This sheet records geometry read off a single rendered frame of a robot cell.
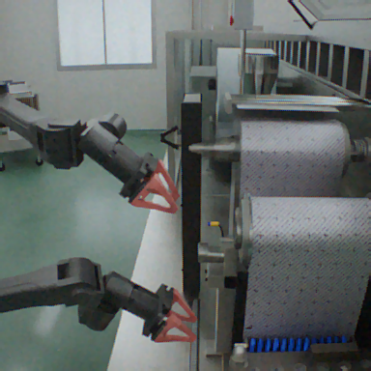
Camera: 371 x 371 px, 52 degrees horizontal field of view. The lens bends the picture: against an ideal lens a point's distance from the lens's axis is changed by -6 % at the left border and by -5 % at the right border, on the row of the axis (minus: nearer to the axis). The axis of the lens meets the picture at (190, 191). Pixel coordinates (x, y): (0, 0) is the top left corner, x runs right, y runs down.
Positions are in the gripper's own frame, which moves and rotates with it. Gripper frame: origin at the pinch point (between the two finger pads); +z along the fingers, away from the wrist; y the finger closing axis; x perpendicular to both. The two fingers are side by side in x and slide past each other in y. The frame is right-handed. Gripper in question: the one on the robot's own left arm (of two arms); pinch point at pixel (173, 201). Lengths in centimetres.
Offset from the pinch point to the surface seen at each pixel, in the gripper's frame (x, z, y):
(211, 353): -25.3, 31.5, -2.1
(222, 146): 9.7, 4.9, -22.3
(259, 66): 30, 6, -65
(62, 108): -201, -111, -552
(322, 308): 3.3, 35.3, 5.9
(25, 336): -160, 11, -98
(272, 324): -5.7, 30.4, 5.8
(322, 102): 32.5, 15.8, -24.0
